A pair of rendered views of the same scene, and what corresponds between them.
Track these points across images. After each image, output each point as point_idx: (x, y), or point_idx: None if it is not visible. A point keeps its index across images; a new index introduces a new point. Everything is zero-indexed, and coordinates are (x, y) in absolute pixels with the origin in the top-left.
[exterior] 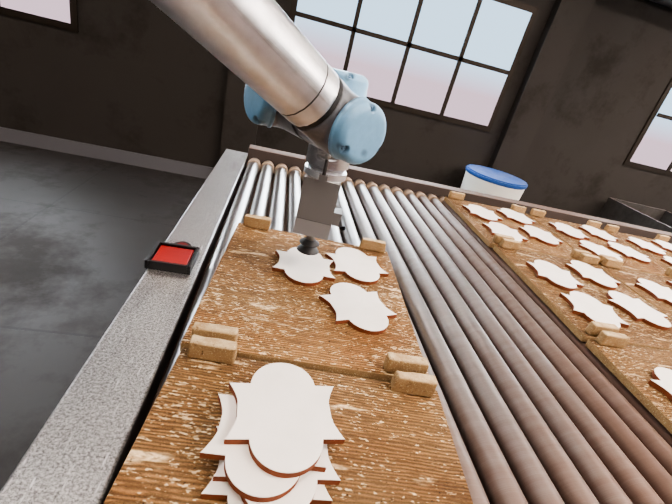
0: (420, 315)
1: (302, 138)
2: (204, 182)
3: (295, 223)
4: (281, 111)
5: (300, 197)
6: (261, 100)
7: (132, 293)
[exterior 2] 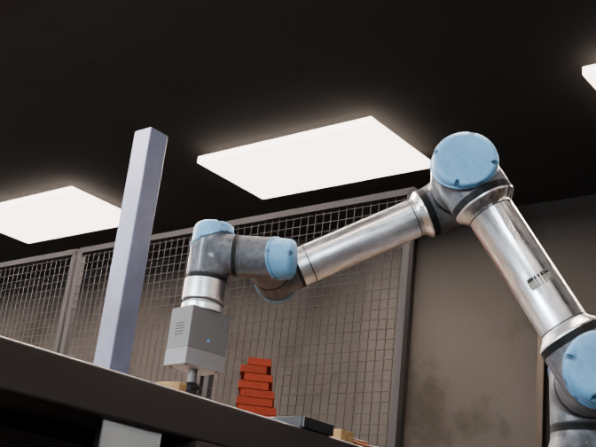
0: None
1: (278, 288)
2: (94, 364)
3: (223, 363)
4: (320, 279)
5: (227, 336)
6: (296, 264)
7: (356, 444)
